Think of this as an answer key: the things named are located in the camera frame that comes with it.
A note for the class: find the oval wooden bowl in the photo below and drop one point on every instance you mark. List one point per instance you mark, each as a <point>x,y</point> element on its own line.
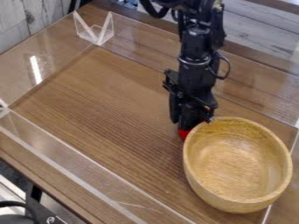
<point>238,164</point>

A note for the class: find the red plush strawberry toy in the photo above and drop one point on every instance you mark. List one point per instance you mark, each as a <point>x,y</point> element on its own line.
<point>183,133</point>

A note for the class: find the clear acrylic front wall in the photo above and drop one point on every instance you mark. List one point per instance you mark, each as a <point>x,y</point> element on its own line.
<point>86,187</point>

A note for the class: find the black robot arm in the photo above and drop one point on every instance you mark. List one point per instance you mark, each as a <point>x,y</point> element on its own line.
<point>199,18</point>

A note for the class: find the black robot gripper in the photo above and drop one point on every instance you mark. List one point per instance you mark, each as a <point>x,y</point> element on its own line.
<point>190,87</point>

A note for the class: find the black table leg frame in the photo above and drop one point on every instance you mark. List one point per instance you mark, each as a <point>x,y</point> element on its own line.
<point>43,215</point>

